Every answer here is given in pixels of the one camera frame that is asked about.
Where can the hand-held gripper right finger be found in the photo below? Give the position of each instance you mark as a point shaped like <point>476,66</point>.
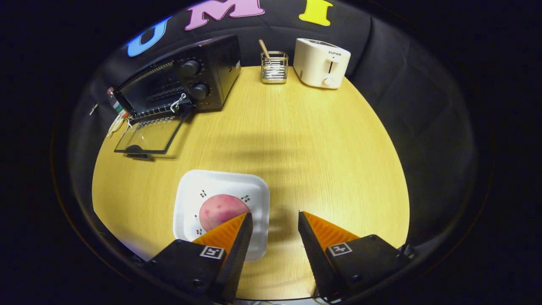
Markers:
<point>313,250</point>

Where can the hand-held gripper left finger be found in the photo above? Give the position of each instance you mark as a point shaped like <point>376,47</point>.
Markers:
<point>239,254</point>

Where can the pink round bun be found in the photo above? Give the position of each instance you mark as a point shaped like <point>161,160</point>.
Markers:
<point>220,209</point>

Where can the white square plate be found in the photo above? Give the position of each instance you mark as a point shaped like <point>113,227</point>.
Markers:
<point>224,184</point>

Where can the black toaster oven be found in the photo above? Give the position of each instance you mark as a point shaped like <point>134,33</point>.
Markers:
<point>216,72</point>

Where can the white bread toaster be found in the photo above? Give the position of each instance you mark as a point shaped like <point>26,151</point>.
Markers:
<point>317,63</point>

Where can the clear plastic water bottle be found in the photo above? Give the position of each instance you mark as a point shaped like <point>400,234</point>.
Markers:
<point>115,101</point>

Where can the small white clip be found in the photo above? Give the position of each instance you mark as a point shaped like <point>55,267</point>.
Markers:
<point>93,109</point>

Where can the wooden stick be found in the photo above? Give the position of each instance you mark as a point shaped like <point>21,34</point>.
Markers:
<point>264,47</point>

